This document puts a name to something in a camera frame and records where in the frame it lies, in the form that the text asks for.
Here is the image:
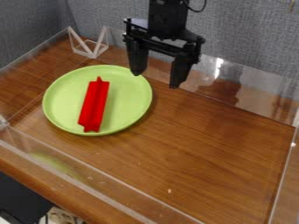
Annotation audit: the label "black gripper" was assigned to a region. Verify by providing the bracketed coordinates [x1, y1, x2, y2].
[123, 17, 205, 88]

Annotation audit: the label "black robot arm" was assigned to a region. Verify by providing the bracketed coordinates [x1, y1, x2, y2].
[123, 0, 207, 88]

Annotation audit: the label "red star-profile carrot bar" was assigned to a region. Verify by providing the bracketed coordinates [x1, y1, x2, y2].
[78, 77, 109, 132]

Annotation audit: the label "light green round plate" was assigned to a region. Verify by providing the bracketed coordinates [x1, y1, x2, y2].
[41, 65, 153, 137]

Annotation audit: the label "black object under table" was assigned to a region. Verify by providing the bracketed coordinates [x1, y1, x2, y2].
[0, 172, 53, 224]

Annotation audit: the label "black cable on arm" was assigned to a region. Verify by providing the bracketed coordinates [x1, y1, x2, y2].
[181, 0, 208, 13]

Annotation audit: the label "clear acrylic corner bracket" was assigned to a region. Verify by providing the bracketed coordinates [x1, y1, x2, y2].
[68, 27, 109, 59]

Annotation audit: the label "clear acrylic enclosure walls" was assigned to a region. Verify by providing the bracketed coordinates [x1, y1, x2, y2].
[0, 32, 299, 224]

